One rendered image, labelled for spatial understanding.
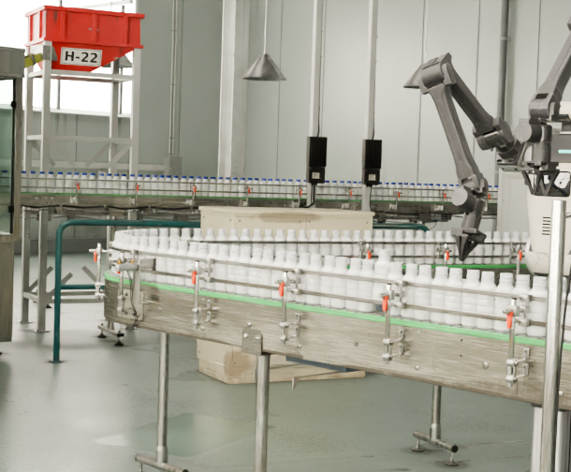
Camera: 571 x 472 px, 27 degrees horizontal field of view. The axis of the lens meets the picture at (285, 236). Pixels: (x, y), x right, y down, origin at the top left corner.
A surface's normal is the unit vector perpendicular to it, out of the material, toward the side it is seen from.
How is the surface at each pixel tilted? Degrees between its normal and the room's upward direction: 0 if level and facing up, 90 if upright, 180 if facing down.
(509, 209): 90
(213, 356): 90
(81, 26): 90
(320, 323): 90
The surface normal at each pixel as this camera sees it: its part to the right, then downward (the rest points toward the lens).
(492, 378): -0.72, 0.01
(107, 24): 0.44, 0.05
